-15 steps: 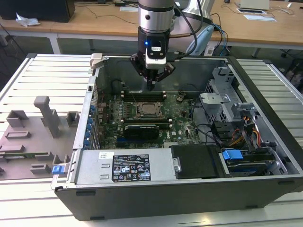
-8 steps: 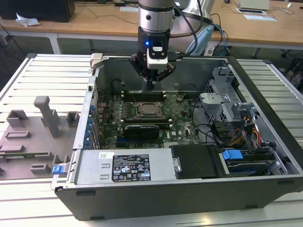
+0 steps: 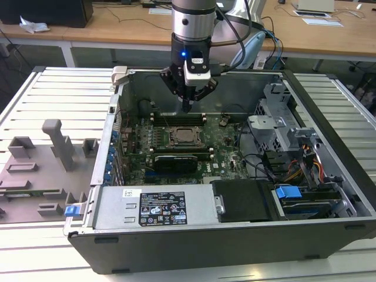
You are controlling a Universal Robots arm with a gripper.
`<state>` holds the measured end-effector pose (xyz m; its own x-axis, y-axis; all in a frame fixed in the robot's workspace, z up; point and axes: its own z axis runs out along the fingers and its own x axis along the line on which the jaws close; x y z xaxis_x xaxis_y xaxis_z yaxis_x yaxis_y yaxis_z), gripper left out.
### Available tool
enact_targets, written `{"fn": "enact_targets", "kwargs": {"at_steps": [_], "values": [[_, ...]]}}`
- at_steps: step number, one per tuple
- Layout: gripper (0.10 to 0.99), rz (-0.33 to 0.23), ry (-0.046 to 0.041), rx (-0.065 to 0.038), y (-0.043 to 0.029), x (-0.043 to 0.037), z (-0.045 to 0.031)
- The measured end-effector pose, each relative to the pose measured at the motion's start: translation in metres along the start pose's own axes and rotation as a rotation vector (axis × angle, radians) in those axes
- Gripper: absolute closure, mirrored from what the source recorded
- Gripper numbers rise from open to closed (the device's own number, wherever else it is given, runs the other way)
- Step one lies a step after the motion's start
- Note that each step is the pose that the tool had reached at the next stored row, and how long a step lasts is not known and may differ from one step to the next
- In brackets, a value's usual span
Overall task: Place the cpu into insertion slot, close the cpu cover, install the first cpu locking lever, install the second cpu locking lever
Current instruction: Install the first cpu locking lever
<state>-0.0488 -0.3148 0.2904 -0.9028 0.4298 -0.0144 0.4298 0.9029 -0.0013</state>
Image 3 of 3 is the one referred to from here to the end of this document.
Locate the black plastic shroud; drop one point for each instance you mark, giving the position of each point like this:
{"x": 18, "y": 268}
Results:
{"x": 243, "y": 202}

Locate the hard disk in blue carrier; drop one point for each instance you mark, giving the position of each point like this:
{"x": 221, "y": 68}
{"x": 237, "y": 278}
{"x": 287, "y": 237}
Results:
{"x": 289, "y": 194}

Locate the CPU socket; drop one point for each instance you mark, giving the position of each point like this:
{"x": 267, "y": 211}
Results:
{"x": 169, "y": 144}

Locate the low-profile graphics card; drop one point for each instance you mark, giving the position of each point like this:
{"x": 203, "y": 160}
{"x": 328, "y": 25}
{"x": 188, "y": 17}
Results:
{"x": 176, "y": 164}

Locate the blue expansion card clip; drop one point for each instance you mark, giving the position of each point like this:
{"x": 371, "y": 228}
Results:
{"x": 110, "y": 161}
{"x": 106, "y": 178}
{"x": 108, "y": 169}
{"x": 111, "y": 152}
{"x": 114, "y": 136}

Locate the blue case latch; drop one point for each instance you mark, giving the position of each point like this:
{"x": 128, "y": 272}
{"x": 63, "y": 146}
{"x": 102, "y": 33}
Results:
{"x": 72, "y": 211}

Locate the white printed paper sheet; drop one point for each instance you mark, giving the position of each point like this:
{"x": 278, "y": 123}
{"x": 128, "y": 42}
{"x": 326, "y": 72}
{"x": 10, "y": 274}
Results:
{"x": 323, "y": 22}

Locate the RAM slot white latches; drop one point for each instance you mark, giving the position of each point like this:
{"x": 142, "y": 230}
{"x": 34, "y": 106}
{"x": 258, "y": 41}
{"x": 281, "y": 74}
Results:
{"x": 173, "y": 114}
{"x": 182, "y": 150}
{"x": 177, "y": 120}

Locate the grey metal drive cage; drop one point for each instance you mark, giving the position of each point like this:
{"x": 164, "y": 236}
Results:
{"x": 264, "y": 122}

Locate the blue expansion slot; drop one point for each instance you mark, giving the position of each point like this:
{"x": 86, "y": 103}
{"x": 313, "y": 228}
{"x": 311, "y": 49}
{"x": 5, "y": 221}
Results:
{"x": 152, "y": 176}

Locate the black power adapter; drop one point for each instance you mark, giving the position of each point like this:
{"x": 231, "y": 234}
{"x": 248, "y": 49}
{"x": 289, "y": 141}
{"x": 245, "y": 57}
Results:
{"x": 148, "y": 5}

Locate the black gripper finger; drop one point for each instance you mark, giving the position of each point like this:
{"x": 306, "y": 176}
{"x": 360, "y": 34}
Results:
{"x": 171, "y": 79}
{"x": 210, "y": 88}

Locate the black case fan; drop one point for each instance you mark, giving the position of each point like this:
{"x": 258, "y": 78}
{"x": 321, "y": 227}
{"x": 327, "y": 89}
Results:
{"x": 144, "y": 107}

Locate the green RAM stick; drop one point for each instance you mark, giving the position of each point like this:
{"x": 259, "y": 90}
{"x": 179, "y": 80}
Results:
{"x": 44, "y": 193}

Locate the green motherboard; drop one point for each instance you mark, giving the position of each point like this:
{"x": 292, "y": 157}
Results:
{"x": 223, "y": 148}

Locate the small white box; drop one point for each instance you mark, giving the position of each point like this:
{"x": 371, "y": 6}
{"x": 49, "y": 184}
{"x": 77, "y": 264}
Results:
{"x": 260, "y": 63}

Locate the beige flat box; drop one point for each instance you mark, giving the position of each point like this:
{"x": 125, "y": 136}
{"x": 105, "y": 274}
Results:
{"x": 315, "y": 5}

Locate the pale blue teach pendant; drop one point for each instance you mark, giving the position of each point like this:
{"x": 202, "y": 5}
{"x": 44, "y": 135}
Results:
{"x": 249, "y": 50}

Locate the grey metal disk bay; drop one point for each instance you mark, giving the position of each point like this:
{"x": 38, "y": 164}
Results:
{"x": 348, "y": 207}

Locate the silver power supply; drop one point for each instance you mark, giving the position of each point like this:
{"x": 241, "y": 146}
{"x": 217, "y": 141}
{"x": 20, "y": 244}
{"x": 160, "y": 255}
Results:
{"x": 117, "y": 205}

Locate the black office chair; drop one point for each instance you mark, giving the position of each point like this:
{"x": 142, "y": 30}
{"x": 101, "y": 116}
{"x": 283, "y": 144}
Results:
{"x": 367, "y": 85}

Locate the white sheet dark print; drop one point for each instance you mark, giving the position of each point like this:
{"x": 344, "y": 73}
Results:
{"x": 311, "y": 13}

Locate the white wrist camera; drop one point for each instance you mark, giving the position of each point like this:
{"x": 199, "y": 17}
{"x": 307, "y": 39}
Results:
{"x": 196, "y": 77}

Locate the black grey PC case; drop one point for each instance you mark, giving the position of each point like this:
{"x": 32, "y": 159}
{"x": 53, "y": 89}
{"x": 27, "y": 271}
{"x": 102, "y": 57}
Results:
{"x": 205, "y": 249}

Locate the grey parts rack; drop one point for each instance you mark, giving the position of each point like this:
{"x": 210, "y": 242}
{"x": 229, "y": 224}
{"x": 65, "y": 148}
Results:
{"x": 44, "y": 176}

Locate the large black box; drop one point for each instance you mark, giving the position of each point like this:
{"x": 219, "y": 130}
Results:
{"x": 44, "y": 11}

